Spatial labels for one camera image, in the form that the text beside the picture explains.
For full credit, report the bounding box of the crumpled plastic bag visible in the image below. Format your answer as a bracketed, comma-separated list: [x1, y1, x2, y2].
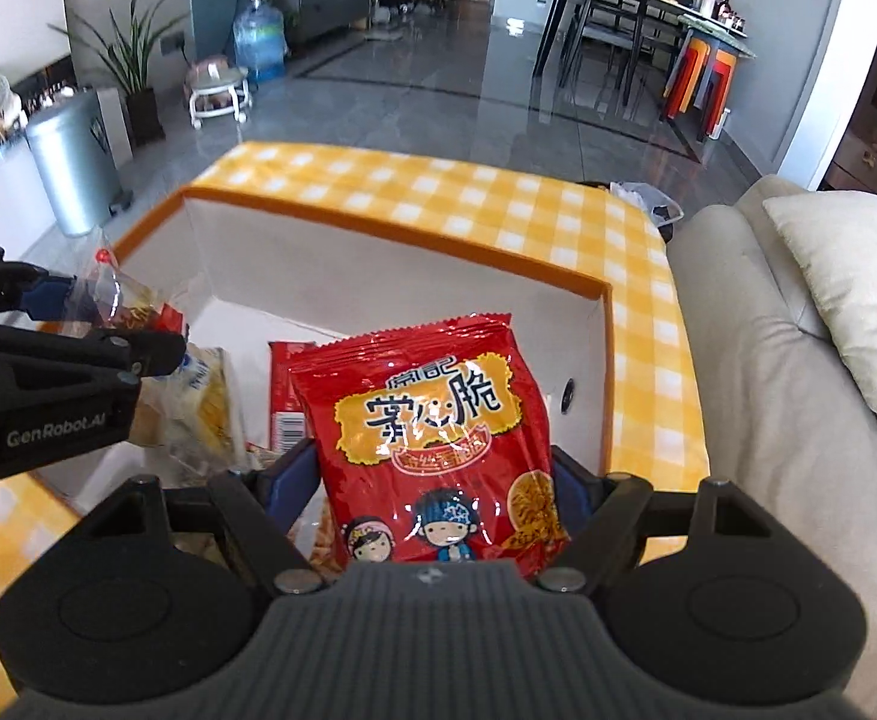
[580, 180, 687, 245]

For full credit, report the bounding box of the yellow snack packet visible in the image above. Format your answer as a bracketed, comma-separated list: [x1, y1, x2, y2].
[138, 345, 252, 481]

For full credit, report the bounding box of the stack of orange stools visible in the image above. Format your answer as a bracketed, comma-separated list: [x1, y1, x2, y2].
[663, 37, 740, 140]

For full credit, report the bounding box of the grey metal trash bin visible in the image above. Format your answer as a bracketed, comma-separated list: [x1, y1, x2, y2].
[24, 90, 135, 237]

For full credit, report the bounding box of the long red snack packet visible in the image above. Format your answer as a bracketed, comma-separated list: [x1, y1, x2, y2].
[268, 340, 319, 455]

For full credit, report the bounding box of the white rolling stool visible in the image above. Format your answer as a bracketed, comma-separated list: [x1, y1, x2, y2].
[187, 56, 252, 128]

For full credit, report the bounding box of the glass dining table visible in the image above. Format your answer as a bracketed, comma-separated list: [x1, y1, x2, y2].
[532, 0, 758, 83]

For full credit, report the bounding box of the potted plant in black pot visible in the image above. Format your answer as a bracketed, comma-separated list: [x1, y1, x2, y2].
[48, 0, 191, 147]

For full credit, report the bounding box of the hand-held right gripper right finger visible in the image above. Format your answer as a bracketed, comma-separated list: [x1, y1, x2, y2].
[539, 450, 773, 593]

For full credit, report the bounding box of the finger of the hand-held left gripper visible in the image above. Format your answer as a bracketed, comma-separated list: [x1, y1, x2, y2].
[0, 321, 188, 391]
[0, 240, 79, 323]

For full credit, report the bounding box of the cream pillow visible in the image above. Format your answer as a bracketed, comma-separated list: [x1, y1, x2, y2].
[762, 195, 877, 477]

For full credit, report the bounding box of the orange cardboard box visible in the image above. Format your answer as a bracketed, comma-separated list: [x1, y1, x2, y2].
[33, 186, 619, 526]

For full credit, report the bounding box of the clear packet with dark red snack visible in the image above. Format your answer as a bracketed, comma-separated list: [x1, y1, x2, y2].
[70, 247, 188, 338]

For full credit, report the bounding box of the red cartoon snack packet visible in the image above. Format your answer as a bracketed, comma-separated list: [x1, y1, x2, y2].
[288, 311, 570, 578]

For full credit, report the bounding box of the beige sofa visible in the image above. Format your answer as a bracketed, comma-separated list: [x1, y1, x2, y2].
[667, 174, 877, 720]

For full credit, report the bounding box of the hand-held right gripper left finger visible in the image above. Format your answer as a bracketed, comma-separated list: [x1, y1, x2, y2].
[82, 435, 327, 593]

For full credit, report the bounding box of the blue water jug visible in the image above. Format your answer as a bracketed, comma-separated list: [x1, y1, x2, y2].
[232, 0, 289, 85]

